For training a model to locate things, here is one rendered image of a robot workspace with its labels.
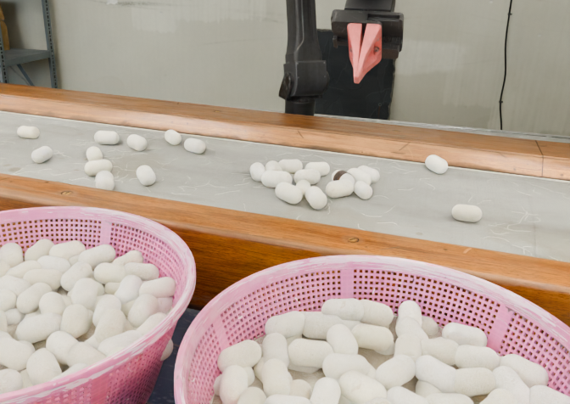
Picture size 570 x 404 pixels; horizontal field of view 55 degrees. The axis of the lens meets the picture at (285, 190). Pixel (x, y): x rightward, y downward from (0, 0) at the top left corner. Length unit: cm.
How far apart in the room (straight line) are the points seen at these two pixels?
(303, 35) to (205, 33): 180
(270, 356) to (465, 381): 13
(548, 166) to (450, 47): 192
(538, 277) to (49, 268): 41
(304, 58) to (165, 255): 68
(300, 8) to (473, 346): 82
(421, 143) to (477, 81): 194
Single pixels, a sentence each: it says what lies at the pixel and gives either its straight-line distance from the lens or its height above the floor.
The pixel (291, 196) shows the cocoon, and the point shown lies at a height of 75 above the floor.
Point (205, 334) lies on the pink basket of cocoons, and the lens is 39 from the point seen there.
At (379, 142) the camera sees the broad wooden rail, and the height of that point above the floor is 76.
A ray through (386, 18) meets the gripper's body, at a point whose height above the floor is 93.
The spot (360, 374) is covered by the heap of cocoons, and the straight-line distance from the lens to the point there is 38.
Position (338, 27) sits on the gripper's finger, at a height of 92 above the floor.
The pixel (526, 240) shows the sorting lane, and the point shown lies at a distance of 62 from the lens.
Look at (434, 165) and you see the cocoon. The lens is 77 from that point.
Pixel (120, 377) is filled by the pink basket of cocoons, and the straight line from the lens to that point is 38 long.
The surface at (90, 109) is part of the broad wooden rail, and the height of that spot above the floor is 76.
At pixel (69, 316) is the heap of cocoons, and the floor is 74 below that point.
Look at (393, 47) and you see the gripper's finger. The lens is 83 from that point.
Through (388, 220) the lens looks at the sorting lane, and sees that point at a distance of 61.
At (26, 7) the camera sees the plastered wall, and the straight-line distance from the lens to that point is 335.
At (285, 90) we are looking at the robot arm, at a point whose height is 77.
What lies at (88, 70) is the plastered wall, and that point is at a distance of 320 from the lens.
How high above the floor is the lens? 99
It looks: 22 degrees down
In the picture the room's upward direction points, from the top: 2 degrees clockwise
